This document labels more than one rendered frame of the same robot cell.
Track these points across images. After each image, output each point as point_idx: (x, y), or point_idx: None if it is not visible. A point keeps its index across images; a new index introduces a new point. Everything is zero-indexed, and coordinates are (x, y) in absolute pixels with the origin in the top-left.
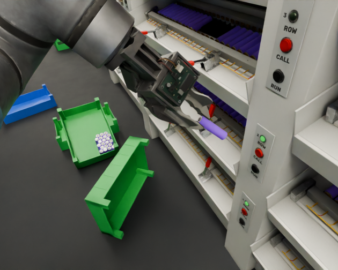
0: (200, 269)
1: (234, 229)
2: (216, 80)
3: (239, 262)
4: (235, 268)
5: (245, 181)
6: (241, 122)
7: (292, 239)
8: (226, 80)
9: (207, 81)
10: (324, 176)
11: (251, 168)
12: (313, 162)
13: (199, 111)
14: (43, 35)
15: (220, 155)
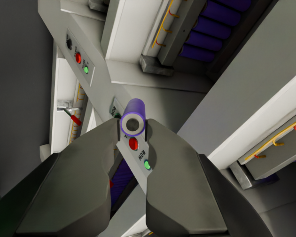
0: None
1: (58, 11)
2: (277, 98)
3: (41, 7)
4: (33, 1)
5: (105, 81)
6: (206, 10)
7: (86, 122)
8: (269, 115)
9: None
10: (131, 194)
11: (118, 110)
12: (137, 197)
13: (149, 138)
14: None
15: (123, 10)
